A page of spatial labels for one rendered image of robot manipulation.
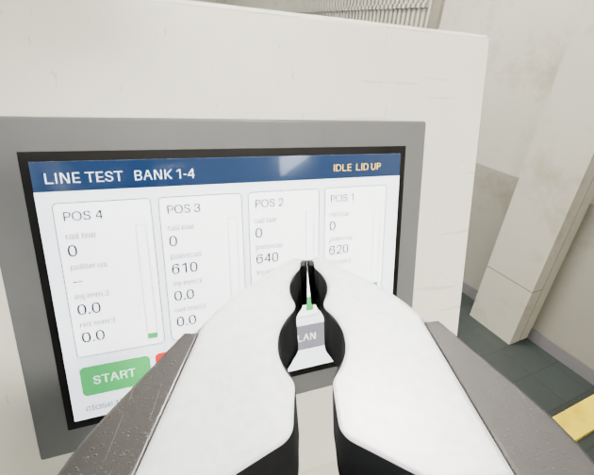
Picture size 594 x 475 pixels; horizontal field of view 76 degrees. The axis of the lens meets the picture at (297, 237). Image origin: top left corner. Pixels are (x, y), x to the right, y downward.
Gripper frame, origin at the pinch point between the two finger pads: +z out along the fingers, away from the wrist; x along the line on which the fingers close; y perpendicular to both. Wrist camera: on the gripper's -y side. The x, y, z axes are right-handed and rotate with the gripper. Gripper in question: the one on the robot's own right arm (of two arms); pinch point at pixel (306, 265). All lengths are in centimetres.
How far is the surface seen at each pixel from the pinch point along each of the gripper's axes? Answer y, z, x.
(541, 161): 56, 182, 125
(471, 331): 161, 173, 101
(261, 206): 9.4, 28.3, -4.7
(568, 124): 37, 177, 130
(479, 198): 93, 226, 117
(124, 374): 24.2, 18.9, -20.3
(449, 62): -3.4, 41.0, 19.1
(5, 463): 30.2, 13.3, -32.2
